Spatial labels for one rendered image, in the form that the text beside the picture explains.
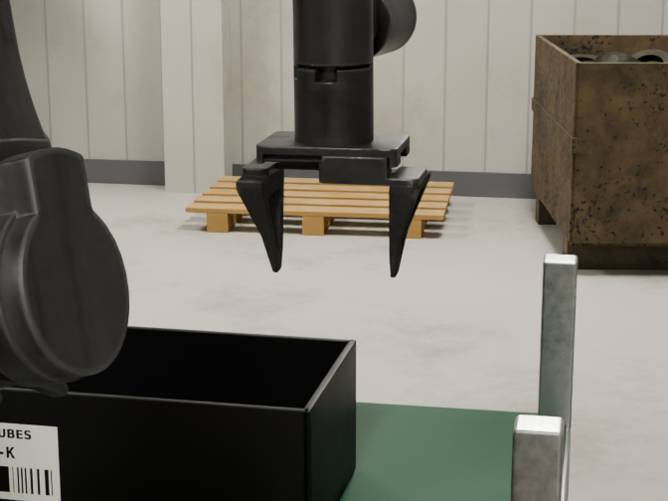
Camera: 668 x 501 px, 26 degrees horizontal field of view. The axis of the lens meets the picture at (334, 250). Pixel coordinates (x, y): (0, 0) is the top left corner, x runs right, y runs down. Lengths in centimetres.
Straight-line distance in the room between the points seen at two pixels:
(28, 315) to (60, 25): 682
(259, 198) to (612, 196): 455
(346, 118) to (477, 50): 594
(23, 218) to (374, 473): 64
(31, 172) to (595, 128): 493
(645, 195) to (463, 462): 438
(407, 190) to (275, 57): 610
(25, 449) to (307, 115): 32
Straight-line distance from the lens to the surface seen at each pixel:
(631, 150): 553
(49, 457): 109
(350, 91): 102
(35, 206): 61
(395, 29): 108
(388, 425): 130
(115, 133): 738
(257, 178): 105
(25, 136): 64
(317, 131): 102
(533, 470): 89
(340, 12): 101
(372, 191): 661
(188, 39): 702
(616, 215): 557
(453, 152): 702
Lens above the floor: 141
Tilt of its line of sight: 14 degrees down
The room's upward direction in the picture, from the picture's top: straight up
